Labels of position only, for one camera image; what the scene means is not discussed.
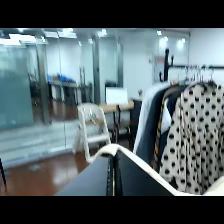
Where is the white board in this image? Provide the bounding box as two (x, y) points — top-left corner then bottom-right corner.
(105, 86), (130, 106)

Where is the white garment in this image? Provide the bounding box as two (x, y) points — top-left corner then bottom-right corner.
(132, 81), (172, 155)

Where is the wooden table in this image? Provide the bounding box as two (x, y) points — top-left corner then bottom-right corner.
(99, 99), (136, 145)

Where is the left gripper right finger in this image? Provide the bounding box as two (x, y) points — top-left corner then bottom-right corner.
(114, 150), (175, 197)

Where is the white chair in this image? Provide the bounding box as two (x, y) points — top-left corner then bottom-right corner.
(73, 102), (113, 164)

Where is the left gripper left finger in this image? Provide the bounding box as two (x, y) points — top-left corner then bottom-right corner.
(54, 154), (115, 197)

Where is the cream black-dotted garment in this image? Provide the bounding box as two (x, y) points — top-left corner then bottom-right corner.
(158, 81), (224, 196)

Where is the black clothes rack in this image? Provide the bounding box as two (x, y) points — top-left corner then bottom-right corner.
(158, 48), (224, 83)

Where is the dark blue garment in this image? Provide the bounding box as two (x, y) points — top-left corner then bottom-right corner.
(135, 84), (188, 166)

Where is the brown striped garment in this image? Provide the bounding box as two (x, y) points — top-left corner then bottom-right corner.
(152, 85), (182, 172)

